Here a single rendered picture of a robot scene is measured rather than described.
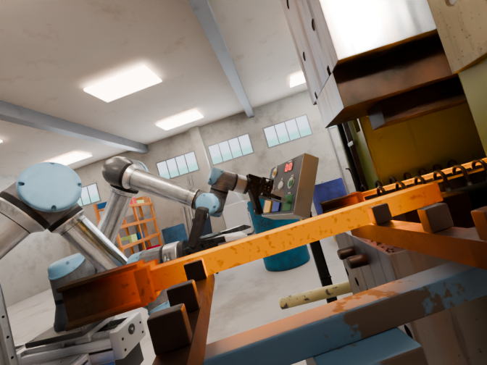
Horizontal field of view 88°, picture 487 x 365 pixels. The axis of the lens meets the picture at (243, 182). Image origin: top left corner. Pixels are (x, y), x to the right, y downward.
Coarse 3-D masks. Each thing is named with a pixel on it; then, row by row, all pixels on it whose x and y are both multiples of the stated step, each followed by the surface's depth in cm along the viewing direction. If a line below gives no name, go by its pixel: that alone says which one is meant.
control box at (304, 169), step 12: (300, 156) 112; (312, 156) 111; (276, 168) 134; (288, 168) 120; (300, 168) 109; (312, 168) 110; (276, 180) 130; (288, 180) 116; (300, 180) 107; (312, 180) 110; (288, 192) 113; (300, 192) 107; (312, 192) 109; (264, 204) 136; (300, 204) 106; (264, 216) 133; (276, 216) 121; (288, 216) 112; (300, 216) 105
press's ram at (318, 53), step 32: (288, 0) 78; (320, 0) 57; (352, 0) 56; (384, 0) 56; (416, 0) 55; (320, 32) 61; (352, 32) 56; (384, 32) 55; (416, 32) 55; (320, 64) 67; (352, 64) 61
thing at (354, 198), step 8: (448, 168) 66; (424, 176) 64; (432, 176) 64; (392, 184) 66; (360, 192) 64; (368, 192) 65; (376, 192) 65; (328, 200) 68; (336, 200) 66; (344, 200) 66; (352, 200) 66; (360, 200) 64; (328, 208) 67; (336, 208) 66
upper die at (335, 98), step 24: (408, 48) 60; (432, 48) 59; (336, 72) 61; (360, 72) 60; (384, 72) 60; (408, 72) 59; (432, 72) 59; (336, 96) 63; (360, 96) 60; (384, 96) 61; (336, 120) 73
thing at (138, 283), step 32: (416, 192) 30; (320, 224) 28; (352, 224) 29; (192, 256) 28; (224, 256) 27; (256, 256) 27; (64, 288) 25; (96, 288) 26; (128, 288) 27; (160, 288) 26; (96, 320) 25
